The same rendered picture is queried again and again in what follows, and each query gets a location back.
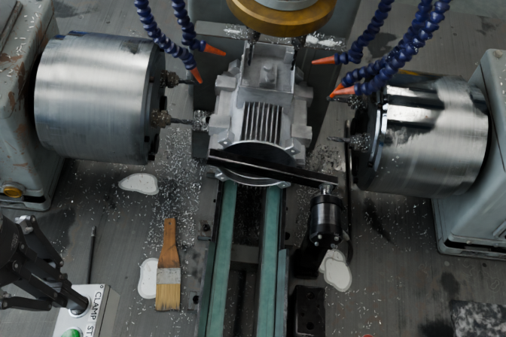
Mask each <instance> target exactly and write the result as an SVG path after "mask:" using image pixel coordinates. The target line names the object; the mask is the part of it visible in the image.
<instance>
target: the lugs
mask: <svg viewBox="0 0 506 337"><path fill-rule="evenodd" d="M240 65H241V61H240V60H239V59H236V60H234V61H232V62H230V63H229V67H228V71H229V72H230V73H231V74H232V75H233V76H234V75H236V74H238V73H239V70H240ZM303 78H304V73H303V72H302V71H301V70H300V69H299V68H298V67H295V73H294V82H295V83H300V82H301V81H303ZM234 136H235V134H234V133H232V132H231V131H230V130H229V129H227V130H224V131H223V132H220V133H218V143H219V144H220V145H221V146H223V147H226V146H229V145H231V144H233V143H234ZM300 149H301V143H300V142H299V141H298V140H297V139H295V138H290V139H288V140H285V150H286V151H287V152H288V153H289V154H291V155H292V156H293V155H295V154H298V153H300ZM215 177H216V178H217V179H219V180H220V181H222V182H223V181H227V180H229V179H228V178H226V177H225V176H223V175H222V173H220V172H219V171H218V170H215ZM276 186H277V187H279V188H281V189H283V188H286V187H289V186H291V183H289V182H283V183H281V184H277V185H276Z"/></svg>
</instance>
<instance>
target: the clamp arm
mask: <svg viewBox="0 0 506 337"><path fill-rule="evenodd" d="M205 164H206V165H212V166H216V167H220V168H223V169H229V170H234V171H238V172H244V173H247V174H251V175H257V176H261V177H265V178H272V179H275V180H279V181H285V182H289V183H293V184H299V185H303V186H307V187H313V188H316V189H320V190H321V189H324V188H326V185H325V184H327V185H328V188H329V189H330V188H331V192H333V191H334V190H335V188H336V187H337V186H338V184H339V181H338V177H337V176H333V175H327V174H324V173H320V172H314V171H310V170H306V169H303V167H300V166H297V167H293V166H289V165H283V164H280V163H276V162H270V161H266V160H262V159H256V158H253V157H249V156H243V155H239V154H236V153H230V152H226V151H224V150H223V149H220V148H218V149H217V150H216V149H212V148H209V149H208V152H207V154H206V158H205ZM322 185H323V186H322Z"/></svg>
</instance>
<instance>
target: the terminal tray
mask: <svg viewBox="0 0 506 337"><path fill-rule="evenodd" d="M288 49H292V51H291V52H288ZM249 53H250V52H249V43H248V41H245V46H244V52H243V55H242V58H241V65H240V70H239V81H238V87H237V93H236V105H235V107H236V108H237V109H240V108H243V106H244V102H245V108H246V107H248V104H249V102H250V107H253V104H254V102H255V107H257V106H258V103H259V102H260V107H263V104H264V102H265V104H264V107H265V108H267V106H268V103H270V106H269V108H272V107H273V104H274V110H276V109H277V106H279V111H280V112H281V110H282V107H283V114H286V115H289V114H290V112H291V106H292V102H293V101H292V99H293V95H294V73H295V65H294V70H293V71H291V70H290V69H291V67H292V66H291V63H292V61H293V55H294V48H293V47H292V46H285V45H279V44H268V43H262V42H257V43H256V44H254V45H253V50H252V55H251V65H250V66H248V60H249V58H248V54H249ZM244 81H248V84H244ZM286 86H289V87H290V89H289V90H287V89H286V88H285V87H286Z"/></svg>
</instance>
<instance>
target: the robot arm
mask: <svg viewBox="0 0 506 337"><path fill-rule="evenodd" d="M14 222H15V223H14ZM14 222H13V221H11V220H10V219H8V218H7V217H6V216H4V215H3V214H2V209H1V207H0V310H5V309H7V308H15V309H20V310H26V311H50V310H51V308H52V306H53V307H55V308H67V309H68V310H72V309H85V308H86V304H87V298H85V297H84V296H82V295H81V294H80V293H78V292H77V291H75V290H73V289H72V283H71V281H69V280H67V278H68V275H67V273H61V272H60V268H62V267H63V265H64V261H63V259H62V257H61V256H60V255H59V254H58V253H57V251H56V250H55V248H54V247H53V245H52V244H51V243H50V242H49V241H48V239H47V238H46V236H45V235H44V233H43V232H42V231H41V230H40V229H39V226H38V222H37V220H36V218H35V215H24V216H16V217H15V220H14ZM28 246H29V247H28ZM32 274H34V275H35V276H37V277H38V278H40V279H41V280H43V281H44V282H49V283H44V282H43V281H41V280H39V279H38V278H36V277H35V276H34V275H32ZM9 284H14V285H16V286H18V287H19V288H21V289H22V290H24V291H26V292H27V293H29V294H31V295H32V296H34V297H35V298H36V299H30V298H25V297H20V296H11V294H10V293H8V292H7V291H3V290H2V287H3V286H6V285H9Z"/></svg>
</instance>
